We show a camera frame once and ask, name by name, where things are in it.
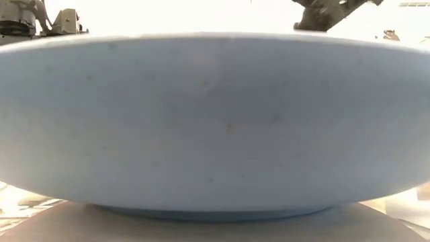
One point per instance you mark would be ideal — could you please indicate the light blue plate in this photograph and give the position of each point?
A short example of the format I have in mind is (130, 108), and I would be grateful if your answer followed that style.
(215, 117)

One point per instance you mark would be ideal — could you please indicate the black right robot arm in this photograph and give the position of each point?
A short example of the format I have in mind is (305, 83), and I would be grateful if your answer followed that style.
(356, 8)

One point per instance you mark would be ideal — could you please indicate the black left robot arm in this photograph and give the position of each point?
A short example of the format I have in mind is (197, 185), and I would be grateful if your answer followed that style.
(16, 20)

